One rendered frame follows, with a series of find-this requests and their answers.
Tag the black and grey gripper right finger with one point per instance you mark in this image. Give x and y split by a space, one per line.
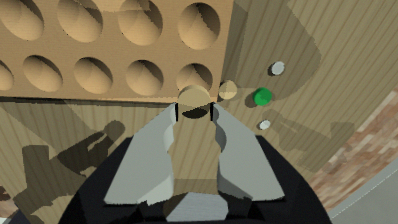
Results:
251 171

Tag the tan round disc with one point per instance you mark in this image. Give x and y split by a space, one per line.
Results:
227 89
194 101

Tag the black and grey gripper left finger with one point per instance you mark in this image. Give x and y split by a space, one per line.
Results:
137 174

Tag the tan wooden tray with round pockets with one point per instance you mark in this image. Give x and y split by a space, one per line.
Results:
114 50

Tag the green disc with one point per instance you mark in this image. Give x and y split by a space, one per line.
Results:
262 96

